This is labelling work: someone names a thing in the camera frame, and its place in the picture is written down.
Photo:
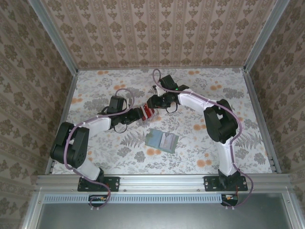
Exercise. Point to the white blue picture card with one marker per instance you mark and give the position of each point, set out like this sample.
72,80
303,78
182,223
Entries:
166,142

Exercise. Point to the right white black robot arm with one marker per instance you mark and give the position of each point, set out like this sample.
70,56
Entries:
193,103

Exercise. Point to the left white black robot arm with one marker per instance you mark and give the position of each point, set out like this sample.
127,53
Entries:
100,125

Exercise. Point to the red credit card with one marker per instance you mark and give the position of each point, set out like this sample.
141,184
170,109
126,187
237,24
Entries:
144,114
150,113

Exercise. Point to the floral table cover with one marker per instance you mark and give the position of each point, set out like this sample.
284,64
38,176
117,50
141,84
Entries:
166,164

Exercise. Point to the left black connector box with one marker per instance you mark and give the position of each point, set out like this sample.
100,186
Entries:
97,200

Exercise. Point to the black connector box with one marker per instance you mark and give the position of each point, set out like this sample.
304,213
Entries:
230,200
97,200

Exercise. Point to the grey metal panel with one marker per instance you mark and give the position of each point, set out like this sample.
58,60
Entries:
162,217

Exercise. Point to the right black connector box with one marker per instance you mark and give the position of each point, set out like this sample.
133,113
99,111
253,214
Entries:
230,200

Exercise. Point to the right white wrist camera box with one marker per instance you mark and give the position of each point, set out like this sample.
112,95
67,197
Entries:
157,91

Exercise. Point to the aluminium table end rail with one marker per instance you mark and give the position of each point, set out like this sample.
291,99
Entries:
119,68

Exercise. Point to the left aluminium table side rail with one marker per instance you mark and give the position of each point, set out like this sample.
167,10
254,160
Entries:
64,112

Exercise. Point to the aluminium table side rail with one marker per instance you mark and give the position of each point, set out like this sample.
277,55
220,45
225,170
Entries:
261,119
64,112

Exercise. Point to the aluminium mounting rail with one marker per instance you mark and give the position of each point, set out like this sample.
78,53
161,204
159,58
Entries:
162,182

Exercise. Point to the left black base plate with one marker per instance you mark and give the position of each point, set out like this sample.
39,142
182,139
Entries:
114,183

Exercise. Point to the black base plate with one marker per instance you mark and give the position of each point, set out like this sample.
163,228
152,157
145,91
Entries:
114,183
209,183

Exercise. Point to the left aluminium frame post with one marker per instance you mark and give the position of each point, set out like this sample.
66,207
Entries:
57,38

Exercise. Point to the aluminium frame post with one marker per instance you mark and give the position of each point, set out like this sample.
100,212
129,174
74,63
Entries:
57,38
265,35

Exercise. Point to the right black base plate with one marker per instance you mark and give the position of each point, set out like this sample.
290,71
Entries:
209,183

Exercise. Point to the right aluminium table side rail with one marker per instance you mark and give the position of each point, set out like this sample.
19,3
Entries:
261,119

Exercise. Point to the right aluminium frame post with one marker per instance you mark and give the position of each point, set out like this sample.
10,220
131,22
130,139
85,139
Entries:
265,35

